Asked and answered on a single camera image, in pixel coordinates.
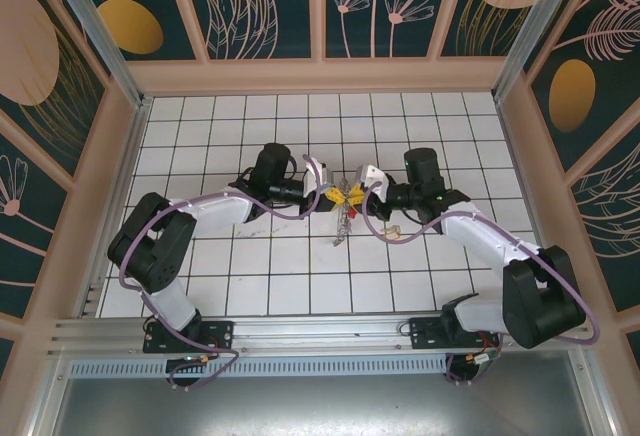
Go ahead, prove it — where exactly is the oval steel plate with split rings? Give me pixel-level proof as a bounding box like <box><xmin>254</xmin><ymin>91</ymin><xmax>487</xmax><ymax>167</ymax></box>
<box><xmin>329</xmin><ymin>178</ymin><xmax>359</xmax><ymax>249</ymax></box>

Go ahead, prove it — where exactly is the grey metal panel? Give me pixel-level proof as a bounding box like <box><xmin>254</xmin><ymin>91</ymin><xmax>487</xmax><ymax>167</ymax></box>
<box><xmin>49</xmin><ymin>375</ymin><xmax>606</xmax><ymax>436</ymax></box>

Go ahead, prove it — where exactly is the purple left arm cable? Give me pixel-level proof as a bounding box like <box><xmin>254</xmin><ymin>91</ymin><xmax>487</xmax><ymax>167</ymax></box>
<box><xmin>117</xmin><ymin>154</ymin><xmax>324</xmax><ymax>392</ymax></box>

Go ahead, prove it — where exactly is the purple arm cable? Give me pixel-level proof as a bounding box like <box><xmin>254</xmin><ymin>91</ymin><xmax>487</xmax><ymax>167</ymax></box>
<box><xmin>363</xmin><ymin>183</ymin><xmax>601</xmax><ymax>387</ymax></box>
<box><xmin>117</xmin><ymin>154</ymin><xmax>324</xmax><ymax>392</ymax></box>

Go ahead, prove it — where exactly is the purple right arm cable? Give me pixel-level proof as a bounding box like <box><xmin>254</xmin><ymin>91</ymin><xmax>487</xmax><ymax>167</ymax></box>
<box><xmin>363</xmin><ymin>183</ymin><xmax>601</xmax><ymax>387</ymax></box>

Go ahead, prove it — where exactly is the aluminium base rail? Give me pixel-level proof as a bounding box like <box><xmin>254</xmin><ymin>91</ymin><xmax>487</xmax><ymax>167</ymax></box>
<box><xmin>47</xmin><ymin>310</ymin><xmax>591</xmax><ymax>357</ymax></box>

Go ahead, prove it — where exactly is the grey slotted cable duct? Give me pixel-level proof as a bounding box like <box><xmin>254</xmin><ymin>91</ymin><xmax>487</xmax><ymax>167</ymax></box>
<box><xmin>69</xmin><ymin>358</ymin><xmax>451</xmax><ymax>377</ymax></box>

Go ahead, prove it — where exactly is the aluminium right frame post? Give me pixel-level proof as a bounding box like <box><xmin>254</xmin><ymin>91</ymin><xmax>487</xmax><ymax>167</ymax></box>
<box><xmin>492</xmin><ymin>0</ymin><xmax>569</xmax><ymax>105</ymax></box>

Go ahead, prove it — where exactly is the aluminium frame post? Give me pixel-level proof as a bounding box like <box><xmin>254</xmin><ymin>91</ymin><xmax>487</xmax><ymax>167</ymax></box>
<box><xmin>492</xmin><ymin>0</ymin><xmax>569</xmax><ymax>105</ymax></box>
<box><xmin>39</xmin><ymin>0</ymin><xmax>154</xmax><ymax>110</ymax></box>

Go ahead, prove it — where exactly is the aluminium left frame post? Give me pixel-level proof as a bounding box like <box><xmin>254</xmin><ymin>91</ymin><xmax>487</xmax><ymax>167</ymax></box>
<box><xmin>39</xmin><ymin>0</ymin><xmax>154</xmax><ymax>110</ymax></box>

